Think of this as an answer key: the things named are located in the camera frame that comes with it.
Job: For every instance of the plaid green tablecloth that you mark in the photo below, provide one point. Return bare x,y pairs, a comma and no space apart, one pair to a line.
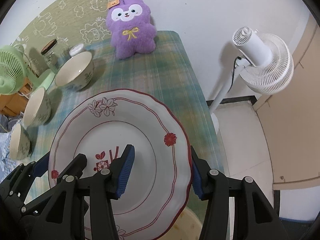
165,74

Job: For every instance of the wooden bed headboard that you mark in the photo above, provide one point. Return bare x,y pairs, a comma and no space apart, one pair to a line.
15,104

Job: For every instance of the glass jar black lid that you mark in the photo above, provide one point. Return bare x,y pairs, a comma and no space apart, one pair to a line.
50,56

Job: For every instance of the cotton swab container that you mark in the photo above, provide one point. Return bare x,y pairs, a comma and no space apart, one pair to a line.
77,49

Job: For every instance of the green animal print mat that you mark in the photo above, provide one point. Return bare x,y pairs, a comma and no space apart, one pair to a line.
69,21

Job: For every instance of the large grey floral bowl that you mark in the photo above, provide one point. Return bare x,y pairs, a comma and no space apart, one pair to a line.
38,109

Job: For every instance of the round yellow flower plate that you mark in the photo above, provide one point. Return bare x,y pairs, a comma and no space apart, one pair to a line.
187,226

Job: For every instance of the purple plush bunny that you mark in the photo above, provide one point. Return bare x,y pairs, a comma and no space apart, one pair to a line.
131,30

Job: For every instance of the white standing fan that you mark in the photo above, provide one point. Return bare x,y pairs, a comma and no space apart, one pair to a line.
266,65

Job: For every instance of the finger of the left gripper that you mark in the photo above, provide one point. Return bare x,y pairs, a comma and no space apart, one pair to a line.
74,169
20,180

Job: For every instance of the green desk fan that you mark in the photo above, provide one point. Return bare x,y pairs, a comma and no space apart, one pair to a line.
16,68

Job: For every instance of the small grey floral bowl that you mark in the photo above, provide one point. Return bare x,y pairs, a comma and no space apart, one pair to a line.
19,144

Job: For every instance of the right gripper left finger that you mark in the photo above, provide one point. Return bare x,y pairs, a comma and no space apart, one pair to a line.
64,213

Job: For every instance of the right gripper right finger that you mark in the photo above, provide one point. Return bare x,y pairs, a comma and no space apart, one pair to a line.
254,216

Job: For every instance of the blue pattern ceramic bowl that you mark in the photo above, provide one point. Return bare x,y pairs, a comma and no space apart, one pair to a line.
77,72

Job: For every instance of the blue checkered blanket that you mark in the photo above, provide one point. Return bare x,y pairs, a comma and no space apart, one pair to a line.
7,125

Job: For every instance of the red flower white plate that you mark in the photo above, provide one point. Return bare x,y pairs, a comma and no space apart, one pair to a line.
159,183

